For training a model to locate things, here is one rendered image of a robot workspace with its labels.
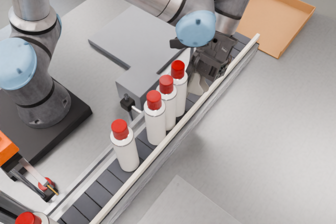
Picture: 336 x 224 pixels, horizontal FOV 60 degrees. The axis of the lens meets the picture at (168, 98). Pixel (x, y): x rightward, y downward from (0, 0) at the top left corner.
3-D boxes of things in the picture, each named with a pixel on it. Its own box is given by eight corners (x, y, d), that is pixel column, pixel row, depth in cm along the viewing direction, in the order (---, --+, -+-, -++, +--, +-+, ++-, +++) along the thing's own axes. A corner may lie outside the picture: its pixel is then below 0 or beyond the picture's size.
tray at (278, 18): (278, 59, 103) (281, 51, 100) (216, 28, 112) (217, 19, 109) (312, 15, 117) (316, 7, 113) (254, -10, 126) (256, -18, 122)
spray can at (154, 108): (158, 149, 79) (155, 109, 62) (143, 139, 80) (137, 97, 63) (169, 136, 81) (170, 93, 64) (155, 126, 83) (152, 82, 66)
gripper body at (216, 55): (211, 84, 73) (231, 41, 67) (183, 68, 76) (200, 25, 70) (223, 78, 79) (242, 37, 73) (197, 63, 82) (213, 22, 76)
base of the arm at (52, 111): (37, 138, 82) (20, 121, 74) (12, 107, 89) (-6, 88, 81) (80, 105, 88) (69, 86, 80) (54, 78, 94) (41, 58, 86)
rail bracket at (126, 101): (143, 140, 86) (139, 110, 72) (125, 126, 88) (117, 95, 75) (150, 132, 87) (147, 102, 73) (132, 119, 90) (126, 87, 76)
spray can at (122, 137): (130, 176, 74) (119, 141, 57) (115, 164, 76) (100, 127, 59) (143, 161, 77) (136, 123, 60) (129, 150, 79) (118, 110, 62)
